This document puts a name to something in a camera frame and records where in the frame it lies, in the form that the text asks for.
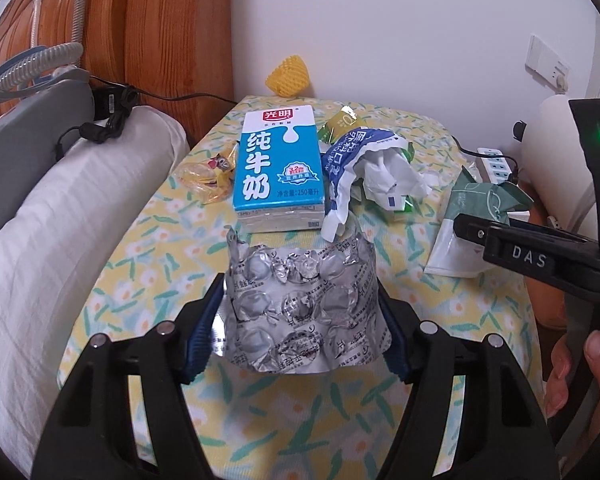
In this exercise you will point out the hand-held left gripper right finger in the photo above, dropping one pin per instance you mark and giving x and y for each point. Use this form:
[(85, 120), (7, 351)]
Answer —
[(395, 340)]

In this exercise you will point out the yellow candy wrapper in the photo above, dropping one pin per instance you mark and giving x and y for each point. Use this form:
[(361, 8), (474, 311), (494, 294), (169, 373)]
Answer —
[(205, 175)]

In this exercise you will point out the green and yellow sachet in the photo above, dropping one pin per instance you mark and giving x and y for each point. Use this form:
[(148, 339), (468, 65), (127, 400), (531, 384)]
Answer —
[(341, 121)]

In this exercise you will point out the crumpled white paper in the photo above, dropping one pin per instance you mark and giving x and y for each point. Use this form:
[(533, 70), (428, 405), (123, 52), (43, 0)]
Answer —
[(385, 175)]

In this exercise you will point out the blue and white plastic wrapper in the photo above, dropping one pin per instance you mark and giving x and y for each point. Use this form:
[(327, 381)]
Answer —
[(347, 160)]

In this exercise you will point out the blue and white milk carton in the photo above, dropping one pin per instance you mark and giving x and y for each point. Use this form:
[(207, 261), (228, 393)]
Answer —
[(275, 170)]

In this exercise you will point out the silver foil blister pack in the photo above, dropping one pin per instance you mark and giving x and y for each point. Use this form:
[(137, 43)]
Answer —
[(300, 300)]

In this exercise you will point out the wooden headboard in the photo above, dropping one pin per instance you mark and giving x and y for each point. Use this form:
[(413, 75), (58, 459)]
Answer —
[(155, 20)]

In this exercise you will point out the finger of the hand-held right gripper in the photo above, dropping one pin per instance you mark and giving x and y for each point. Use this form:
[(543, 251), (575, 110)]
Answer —
[(469, 230)]

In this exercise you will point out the yellow floral cloth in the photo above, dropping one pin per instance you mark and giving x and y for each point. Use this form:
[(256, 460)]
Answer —
[(155, 260)]

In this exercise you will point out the small black object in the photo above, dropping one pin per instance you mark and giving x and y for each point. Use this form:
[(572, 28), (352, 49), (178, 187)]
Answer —
[(519, 131)]

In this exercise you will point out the yellow foam fruit net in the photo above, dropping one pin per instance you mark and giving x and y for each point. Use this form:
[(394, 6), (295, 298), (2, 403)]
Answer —
[(287, 77)]

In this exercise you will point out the white pillow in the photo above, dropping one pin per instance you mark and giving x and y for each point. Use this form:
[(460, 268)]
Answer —
[(55, 260)]

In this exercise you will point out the white power strip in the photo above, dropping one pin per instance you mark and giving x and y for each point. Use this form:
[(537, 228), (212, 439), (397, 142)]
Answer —
[(495, 165)]

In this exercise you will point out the green and white packet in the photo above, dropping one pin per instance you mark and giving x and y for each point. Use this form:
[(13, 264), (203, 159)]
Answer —
[(472, 200)]

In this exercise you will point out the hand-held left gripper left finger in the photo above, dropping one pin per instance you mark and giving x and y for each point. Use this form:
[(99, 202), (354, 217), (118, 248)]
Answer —
[(202, 330)]

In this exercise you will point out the grey cushion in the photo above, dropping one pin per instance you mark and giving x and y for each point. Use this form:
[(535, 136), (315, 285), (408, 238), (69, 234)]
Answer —
[(25, 150)]

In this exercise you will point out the white wall switch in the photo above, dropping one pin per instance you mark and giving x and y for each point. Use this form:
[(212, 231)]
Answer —
[(545, 60)]

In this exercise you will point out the white rounded appliance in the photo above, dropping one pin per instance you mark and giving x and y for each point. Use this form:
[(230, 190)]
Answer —
[(555, 130)]

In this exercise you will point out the white wrapped tube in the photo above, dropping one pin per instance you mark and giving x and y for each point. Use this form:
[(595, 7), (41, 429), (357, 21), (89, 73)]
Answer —
[(37, 5)]

